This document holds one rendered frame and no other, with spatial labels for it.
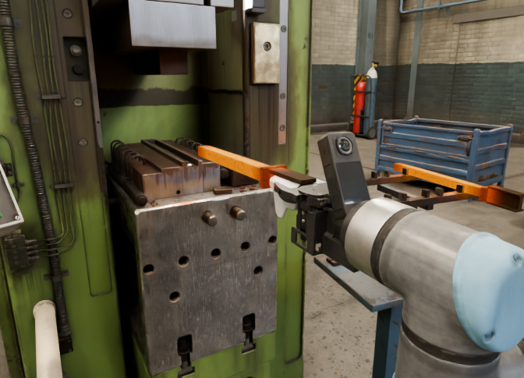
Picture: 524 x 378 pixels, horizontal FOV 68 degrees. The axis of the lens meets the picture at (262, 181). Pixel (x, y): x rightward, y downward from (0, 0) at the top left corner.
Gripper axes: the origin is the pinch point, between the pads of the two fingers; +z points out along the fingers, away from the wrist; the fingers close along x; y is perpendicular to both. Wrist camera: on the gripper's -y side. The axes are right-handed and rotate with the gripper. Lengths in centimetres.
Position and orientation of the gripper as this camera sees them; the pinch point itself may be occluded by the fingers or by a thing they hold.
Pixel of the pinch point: (280, 176)
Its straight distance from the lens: 62.6
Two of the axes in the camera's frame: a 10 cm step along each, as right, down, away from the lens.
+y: -0.2, 9.6, 2.7
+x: 8.7, -1.2, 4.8
